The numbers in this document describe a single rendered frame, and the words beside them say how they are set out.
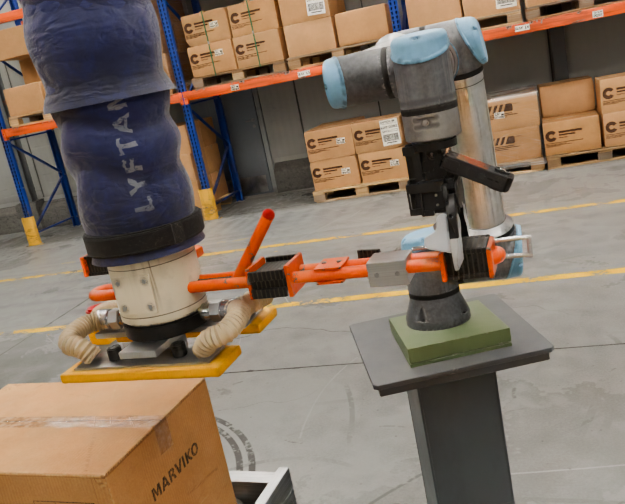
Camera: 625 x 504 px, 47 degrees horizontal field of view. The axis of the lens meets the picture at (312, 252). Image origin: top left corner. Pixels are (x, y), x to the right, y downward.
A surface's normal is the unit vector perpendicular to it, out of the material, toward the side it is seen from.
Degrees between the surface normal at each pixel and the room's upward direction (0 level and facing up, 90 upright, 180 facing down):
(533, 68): 90
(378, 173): 92
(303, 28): 85
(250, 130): 90
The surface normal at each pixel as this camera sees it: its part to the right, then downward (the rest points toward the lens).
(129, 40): 0.77, 0.07
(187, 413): 0.92, -0.10
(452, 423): 0.08, 0.23
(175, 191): 0.78, -0.20
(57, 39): -0.22, 0.21
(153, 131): 0.62, -0.30
